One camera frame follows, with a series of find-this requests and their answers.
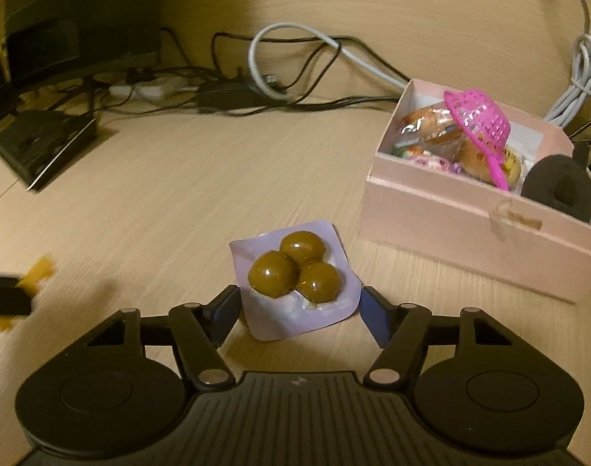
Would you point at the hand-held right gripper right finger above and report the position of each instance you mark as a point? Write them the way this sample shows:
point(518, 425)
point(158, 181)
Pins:
point(377, 316)

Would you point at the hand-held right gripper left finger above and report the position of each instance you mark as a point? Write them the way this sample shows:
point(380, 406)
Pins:
point(227, 311)

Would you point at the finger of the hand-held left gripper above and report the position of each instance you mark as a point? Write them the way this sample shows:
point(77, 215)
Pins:
point(6, 296)

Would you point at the pink cardboard box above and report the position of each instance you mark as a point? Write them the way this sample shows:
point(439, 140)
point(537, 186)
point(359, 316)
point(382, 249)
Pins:
point(446, 223)

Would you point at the clear bread snack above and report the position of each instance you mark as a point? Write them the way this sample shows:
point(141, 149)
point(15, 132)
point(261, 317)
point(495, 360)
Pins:
point(475, 160)
point(426, 124)

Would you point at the pink plastic toy basket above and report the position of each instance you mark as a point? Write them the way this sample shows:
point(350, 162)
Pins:
point(480, 121)

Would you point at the brown tape piece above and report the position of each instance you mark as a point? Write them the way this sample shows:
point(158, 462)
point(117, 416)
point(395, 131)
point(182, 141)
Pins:
point(6, 324)
point(38, 274)

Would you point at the black keyboard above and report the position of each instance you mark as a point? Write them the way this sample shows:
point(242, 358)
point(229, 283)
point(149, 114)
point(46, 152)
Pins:
point(42, 145)

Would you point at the colourful wrapped candy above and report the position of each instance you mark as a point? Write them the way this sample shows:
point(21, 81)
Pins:
point(429, 160)

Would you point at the yellow orange snack packet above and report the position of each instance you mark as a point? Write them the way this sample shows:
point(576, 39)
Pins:
point(513, 165)

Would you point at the black power adapter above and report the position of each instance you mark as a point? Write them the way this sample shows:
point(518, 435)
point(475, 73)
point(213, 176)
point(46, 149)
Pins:
point(234, 94)

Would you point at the white power adapter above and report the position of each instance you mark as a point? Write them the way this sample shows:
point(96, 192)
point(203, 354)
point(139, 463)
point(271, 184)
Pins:
point(152, 88)

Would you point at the black monitor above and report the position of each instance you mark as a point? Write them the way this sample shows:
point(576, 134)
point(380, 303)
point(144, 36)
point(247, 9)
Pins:
point(81, 19)

